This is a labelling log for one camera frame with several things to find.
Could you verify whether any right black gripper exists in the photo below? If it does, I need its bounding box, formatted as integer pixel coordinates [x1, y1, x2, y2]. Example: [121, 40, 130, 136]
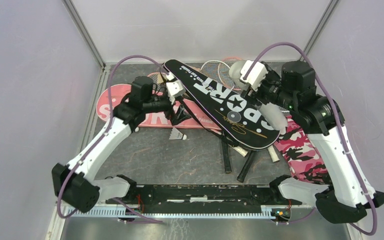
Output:
[240, 67, 298, 111]

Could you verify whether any shuttlecock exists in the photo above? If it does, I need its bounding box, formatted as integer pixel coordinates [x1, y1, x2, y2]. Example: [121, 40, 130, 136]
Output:
[169, 127, 187, 140]

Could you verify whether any white shuttlecock tube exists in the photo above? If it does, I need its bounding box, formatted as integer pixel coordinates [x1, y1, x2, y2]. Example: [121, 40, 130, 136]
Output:
[229, 60, 288, 135]

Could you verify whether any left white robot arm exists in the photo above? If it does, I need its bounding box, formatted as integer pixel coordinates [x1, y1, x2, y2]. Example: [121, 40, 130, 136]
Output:
[51, 76, 186, 218]

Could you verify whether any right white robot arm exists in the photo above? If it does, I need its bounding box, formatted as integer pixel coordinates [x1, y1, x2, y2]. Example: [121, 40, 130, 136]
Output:
[240, 60, 384, 224]

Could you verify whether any pink SPORT racket bag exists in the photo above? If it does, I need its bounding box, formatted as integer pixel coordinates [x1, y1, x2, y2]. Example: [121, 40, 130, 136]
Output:
[95, 84, 221, 132]

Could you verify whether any black SPORT racket bag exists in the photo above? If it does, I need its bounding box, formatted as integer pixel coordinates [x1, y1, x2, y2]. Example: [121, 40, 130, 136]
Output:
[163, 59, 280, 151]

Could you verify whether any pink camouflage cloth bag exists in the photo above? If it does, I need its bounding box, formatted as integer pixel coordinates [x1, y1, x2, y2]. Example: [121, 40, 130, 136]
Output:
[274, 116, 332, 185]

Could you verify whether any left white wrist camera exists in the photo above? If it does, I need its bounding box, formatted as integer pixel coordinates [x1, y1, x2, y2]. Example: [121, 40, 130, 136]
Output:
[165, 80, 186, 98]

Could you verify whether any pink frame badminton racket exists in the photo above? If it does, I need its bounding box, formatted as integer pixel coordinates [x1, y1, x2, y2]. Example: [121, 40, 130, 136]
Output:
[218, 57, 242, 92]

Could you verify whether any white frame badminton racket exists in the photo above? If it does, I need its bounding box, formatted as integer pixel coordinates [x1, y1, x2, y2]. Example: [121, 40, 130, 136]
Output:
[200, 60, 235, 90]

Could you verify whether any white racket handle right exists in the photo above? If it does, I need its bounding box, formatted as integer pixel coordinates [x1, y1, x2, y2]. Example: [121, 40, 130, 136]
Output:
[267, 145, 280, 163]

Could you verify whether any white racket handle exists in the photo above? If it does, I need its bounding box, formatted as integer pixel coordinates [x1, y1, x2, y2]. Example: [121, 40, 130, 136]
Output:
[267, 145, 280, 163]
[232, 146, 248, 157]

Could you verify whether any white racket handle left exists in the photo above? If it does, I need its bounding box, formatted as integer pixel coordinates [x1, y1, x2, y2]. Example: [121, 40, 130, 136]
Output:
[232, 146, 248, 157]

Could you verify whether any black racket handle left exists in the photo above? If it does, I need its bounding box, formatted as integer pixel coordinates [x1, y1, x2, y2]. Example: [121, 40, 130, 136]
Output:
[221, 141, 232, 174]

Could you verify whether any black racket handle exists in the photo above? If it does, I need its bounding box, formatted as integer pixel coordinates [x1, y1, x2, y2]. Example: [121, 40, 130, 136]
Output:
[236, 151, 257, 183]
[221, 141, 232, 174]

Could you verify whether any black racket handle right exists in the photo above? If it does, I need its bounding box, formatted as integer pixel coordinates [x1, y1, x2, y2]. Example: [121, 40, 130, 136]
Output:
[236, 151, 257, 183]

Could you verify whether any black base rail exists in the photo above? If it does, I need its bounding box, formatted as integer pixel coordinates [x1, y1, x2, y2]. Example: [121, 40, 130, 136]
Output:
[121, 184, 302, 214]

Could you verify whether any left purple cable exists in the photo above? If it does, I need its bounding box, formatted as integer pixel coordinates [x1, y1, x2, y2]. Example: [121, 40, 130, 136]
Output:
[56, 54, 176, 220]

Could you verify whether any white toothed cable duct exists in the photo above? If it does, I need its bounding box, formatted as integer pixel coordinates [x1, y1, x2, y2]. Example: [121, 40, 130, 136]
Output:
[72, 205, 276, 220]

